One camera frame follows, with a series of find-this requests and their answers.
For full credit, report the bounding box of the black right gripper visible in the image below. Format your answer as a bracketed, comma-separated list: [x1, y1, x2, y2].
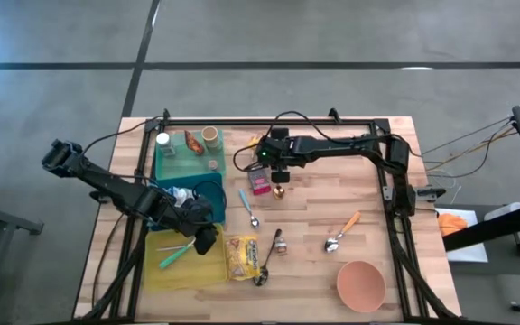
[255, 127, 300, 185]

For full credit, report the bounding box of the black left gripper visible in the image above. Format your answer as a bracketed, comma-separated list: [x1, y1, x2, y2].
[160, 198, 219, 256]

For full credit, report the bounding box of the teal-handled utensil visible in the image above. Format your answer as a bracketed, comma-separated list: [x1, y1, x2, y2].
[158, 238, 197, 271]

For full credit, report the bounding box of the clear snack bag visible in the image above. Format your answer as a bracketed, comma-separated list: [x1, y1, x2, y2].
[162, 184, 198, 209]

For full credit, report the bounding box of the orange-handled metal spoon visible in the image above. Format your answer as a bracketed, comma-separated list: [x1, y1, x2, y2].
[323, 210, 362, 253]

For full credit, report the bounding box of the white-cap spice jar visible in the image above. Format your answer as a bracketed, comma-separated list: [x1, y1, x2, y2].
[154, 132, 173, 157]

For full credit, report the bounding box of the red pink small box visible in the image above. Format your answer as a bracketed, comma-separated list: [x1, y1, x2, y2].
[246, 169, 273, 197]

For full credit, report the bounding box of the yellow translucent plastic tray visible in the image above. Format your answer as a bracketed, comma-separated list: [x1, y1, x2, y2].
[143, 223, 229, 293]

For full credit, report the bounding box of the teal plastic tray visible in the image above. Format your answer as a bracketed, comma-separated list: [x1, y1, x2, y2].
[149, 173, 228, 231]

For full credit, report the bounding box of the yellow Maruchan ramen packet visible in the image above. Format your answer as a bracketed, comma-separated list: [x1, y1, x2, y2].
[224, 234, 262, 282]

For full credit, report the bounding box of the green translucent plastic tray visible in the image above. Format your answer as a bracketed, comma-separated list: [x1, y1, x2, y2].
[153, 130, 228, 181]

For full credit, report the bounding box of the salmon pink bowl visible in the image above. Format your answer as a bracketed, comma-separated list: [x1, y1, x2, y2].
[335, 260, 387, 314]

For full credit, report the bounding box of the orange cloth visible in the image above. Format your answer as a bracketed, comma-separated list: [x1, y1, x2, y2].
[437, 212, 469, 237]

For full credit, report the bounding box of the white paper sheet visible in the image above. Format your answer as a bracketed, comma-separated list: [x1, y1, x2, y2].
[434, 207, 489, 264]

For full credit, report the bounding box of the white plastic container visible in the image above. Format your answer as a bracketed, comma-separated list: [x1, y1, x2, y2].
[483, 201, 520, 222]

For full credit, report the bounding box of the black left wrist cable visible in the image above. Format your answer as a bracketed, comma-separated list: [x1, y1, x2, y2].
[190, 179, 228, 227]

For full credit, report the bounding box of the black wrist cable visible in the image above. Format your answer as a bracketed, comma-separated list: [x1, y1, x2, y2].
[231, 143, 264, 174]
[190, 179, 228, 227]

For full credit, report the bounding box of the black right arm base cable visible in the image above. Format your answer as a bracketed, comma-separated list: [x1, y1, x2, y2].
[266, 110, 396, 145]

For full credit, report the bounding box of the black arm base cable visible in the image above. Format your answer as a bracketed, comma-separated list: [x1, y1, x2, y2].
[266, 110, 396, 145]
[81, 115, 164, 157]

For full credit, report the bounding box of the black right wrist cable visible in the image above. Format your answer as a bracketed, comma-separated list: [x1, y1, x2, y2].
[231, 143, 264, 174]

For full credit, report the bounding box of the blue-handled metal spoon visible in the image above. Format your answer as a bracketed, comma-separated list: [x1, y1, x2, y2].
[237, 188, 261, 228]

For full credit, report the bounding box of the dark long-handled metal spoon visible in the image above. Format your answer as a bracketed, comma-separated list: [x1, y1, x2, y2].
[253, 228, 284, 288]

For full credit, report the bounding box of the black metal table frame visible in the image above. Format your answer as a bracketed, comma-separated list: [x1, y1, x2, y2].
[79, 107, 462, 322]

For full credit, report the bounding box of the thin dark cable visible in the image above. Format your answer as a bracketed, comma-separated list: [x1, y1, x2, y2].
[90, 211, 124, 311]

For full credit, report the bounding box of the black left arm base cable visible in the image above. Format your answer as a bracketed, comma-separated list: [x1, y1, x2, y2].
[81, 115, 164, 157]

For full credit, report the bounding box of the yellow black cable bundle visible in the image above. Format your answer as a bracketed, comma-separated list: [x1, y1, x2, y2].
[422, 116, 516, 190]

